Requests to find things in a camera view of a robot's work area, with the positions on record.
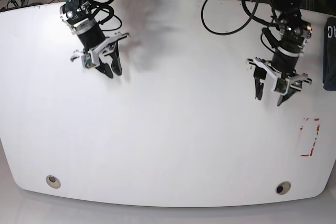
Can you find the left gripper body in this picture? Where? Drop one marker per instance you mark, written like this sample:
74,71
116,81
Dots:
282,65

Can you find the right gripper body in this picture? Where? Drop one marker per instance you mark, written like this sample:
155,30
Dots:
97,44

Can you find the dark blue T-shirt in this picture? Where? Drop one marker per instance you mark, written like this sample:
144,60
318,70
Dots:
329,55

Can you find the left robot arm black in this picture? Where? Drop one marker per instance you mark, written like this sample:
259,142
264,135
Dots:
287,35

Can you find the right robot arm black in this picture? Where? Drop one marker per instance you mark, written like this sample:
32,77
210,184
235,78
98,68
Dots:
86,16

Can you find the red tape rectangle marking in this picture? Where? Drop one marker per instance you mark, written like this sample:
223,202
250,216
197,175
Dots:
308,136

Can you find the right table cable grommet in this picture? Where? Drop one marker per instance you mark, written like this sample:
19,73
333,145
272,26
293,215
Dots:
283,188

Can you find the table cable grommet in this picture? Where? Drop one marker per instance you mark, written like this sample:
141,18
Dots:
283,188
53,182

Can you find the left table cable grommet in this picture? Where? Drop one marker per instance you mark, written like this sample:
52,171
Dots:
53,182

